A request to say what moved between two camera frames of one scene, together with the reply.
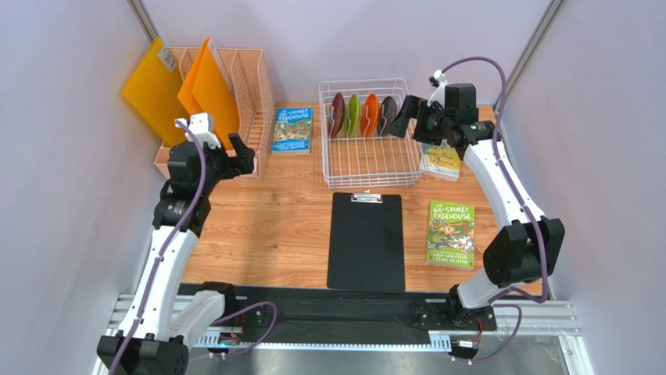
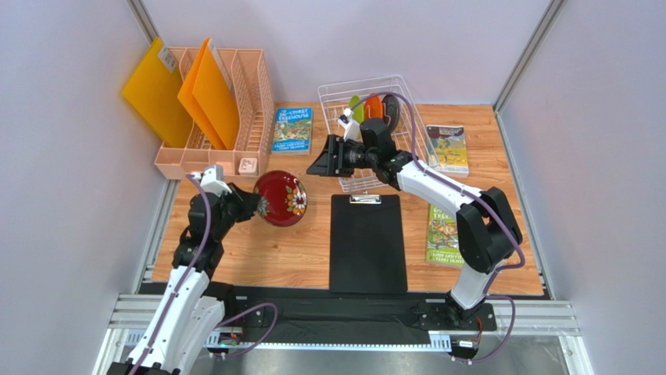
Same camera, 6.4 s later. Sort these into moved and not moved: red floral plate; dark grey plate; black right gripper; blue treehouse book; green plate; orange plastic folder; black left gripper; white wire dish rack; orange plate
Moved: black right gripper; red floral plate; black left gripper
Not moved: blue treehouse book; dark grey plate; orange plate; white wire dish rack; orange plastic folder; green plate
